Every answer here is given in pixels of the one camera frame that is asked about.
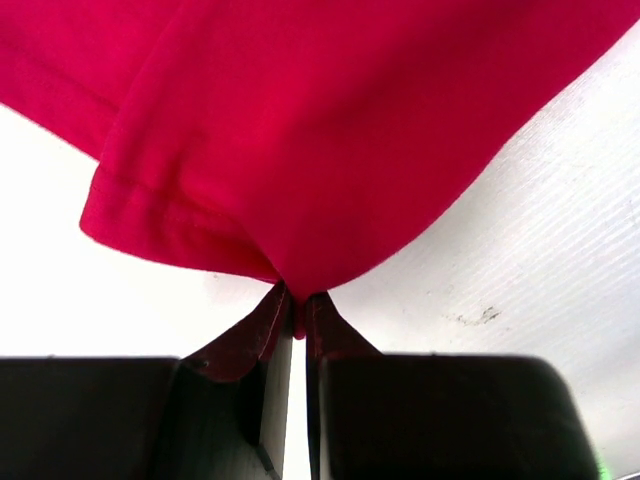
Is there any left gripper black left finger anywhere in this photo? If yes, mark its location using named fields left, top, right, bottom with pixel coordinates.
left=1, top=284, right=292, bottom=479

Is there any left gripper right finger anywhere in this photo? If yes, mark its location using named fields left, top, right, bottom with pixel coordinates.
left=304, top=294, right=599, bottom=479

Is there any red t-shirt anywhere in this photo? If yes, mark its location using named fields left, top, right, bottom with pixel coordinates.
left=0, top=0, right=640, bottom=341

